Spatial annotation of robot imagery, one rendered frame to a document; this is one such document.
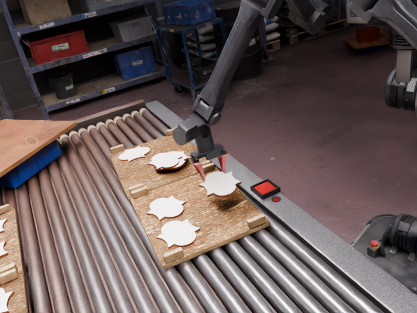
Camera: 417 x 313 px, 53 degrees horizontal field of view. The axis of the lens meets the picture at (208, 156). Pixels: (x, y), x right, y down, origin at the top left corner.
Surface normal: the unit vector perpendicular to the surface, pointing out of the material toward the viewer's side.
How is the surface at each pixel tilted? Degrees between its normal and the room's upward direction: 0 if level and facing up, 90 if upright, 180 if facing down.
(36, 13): 84
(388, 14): 87
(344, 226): 0
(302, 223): 0
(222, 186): 4
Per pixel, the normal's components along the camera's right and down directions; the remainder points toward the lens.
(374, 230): -0.17, -0.87
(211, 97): -0.61, 0.30
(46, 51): 0.46, 0.36
